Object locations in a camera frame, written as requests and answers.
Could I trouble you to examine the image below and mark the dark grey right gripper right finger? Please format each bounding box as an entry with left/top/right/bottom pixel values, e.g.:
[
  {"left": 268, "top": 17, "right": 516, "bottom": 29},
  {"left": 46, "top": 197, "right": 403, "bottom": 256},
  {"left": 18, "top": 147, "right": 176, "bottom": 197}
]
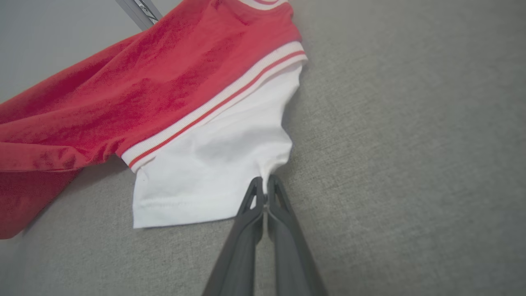
[{"left": 267, "top": 175, "right": 329, "bottom": 296}]

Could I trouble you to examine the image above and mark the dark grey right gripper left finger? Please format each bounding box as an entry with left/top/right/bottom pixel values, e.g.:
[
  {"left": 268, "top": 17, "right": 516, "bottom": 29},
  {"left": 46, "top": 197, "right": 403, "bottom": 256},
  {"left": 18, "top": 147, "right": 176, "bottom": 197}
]
[{"left": 201, "top": 177, "right": 266, "bottom": 296}]

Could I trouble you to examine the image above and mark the red white striped jersey top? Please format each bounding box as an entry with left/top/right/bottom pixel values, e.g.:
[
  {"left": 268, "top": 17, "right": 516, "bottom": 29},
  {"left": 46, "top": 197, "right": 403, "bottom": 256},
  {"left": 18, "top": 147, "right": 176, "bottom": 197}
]
[{"left": 0, "top": 0, "right": 309, "bottom": 240}]

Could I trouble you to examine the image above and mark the grey metal partition post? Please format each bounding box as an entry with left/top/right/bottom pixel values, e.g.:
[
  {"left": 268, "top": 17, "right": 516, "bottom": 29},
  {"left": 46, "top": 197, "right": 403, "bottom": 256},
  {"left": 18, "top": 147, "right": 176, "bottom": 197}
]
[{"left": 115, "top": 0, "right": 163, "bottom": 32}]

